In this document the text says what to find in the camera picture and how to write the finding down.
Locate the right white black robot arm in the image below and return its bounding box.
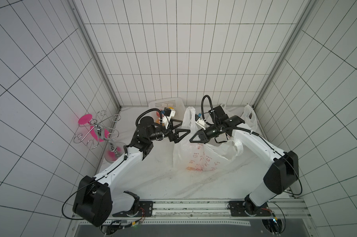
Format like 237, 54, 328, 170
189, 106, 299, 217

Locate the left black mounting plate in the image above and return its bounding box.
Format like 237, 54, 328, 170
111, 201, 154, 218

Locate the pink wine glass upper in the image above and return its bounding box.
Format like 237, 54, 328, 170
78, 114, 92, 125

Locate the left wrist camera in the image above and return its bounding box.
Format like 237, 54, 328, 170
161, 107, 171, 129

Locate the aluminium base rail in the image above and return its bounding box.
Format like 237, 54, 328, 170
66, 199, 319, 237

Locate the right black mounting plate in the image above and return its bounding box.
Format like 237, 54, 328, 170
227, 200, 271, 217

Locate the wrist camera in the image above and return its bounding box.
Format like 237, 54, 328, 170
161, 107, 171, 129
195, 113, 207, 129

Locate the pink wine glass lower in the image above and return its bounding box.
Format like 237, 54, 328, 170
89, 126, 110, 142

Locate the chrome wire glass rack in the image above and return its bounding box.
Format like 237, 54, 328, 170
73, 110, 125, 163

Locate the black mounting plate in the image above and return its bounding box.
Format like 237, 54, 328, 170
227, 200, 271, 217
111, 201, 154, 218

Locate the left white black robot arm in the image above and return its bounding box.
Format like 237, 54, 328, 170
73, 116, 190, 227

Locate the white bag red lettering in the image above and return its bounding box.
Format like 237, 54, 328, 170
173, 107, 244, 171

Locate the white perforated plastic basket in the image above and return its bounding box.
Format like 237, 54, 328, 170
148, 97, 186, 129

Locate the white bag cartoon print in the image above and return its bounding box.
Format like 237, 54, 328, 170
220, 103, 260, 132

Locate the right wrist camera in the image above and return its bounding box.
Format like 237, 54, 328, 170
195, 113, 207, 129

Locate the pink wine glass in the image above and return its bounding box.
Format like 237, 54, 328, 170
89, 126, 110, 142
78, 114, 92, 125

